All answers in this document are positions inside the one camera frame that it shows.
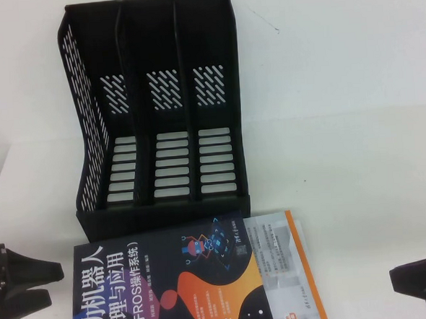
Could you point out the white book with orange trim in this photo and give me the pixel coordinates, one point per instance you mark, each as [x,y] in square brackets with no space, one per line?
[288,270]

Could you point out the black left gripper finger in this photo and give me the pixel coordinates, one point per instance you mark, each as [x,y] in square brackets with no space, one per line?
[26,304]
[32,272]

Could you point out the black plastic three-slot book stand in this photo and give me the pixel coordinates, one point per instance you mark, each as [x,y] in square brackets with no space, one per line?
[165,211]

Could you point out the dark robot cover book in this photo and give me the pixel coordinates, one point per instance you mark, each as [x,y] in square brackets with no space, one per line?
[151,279]

